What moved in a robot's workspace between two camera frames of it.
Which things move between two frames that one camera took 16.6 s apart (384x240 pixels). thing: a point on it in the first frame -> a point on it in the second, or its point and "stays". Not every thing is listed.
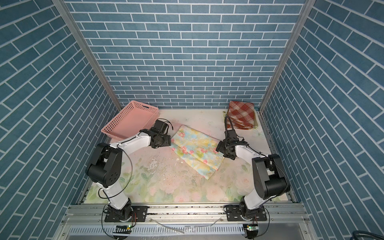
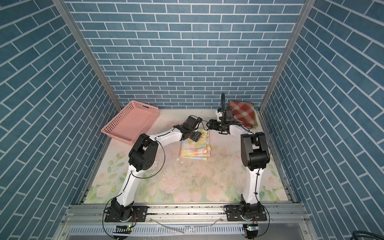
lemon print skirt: [256, 122] stays
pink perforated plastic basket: [133, 118] stays
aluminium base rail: [85, 221] stays
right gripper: [220, 147] -> [214, 122]
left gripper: [167, 141] -> [196, 135]
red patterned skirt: [241, 115] stays
